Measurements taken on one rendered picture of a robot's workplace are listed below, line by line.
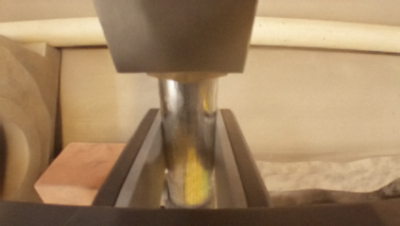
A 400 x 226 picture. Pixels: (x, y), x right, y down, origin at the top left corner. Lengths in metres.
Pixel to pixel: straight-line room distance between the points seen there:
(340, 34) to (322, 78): 0.06
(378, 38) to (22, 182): 0.44
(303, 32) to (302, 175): 0.20
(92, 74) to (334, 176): 0.38
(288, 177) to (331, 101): 0.12
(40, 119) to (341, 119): 0.38
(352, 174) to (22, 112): 0.43
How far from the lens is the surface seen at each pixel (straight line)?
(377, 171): 0.40
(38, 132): 0.27
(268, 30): 0.26
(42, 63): 0.29
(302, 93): 0.30
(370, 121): 0.36
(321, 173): 0.34
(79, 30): 0.28
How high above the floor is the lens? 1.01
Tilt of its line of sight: 86 degrees down
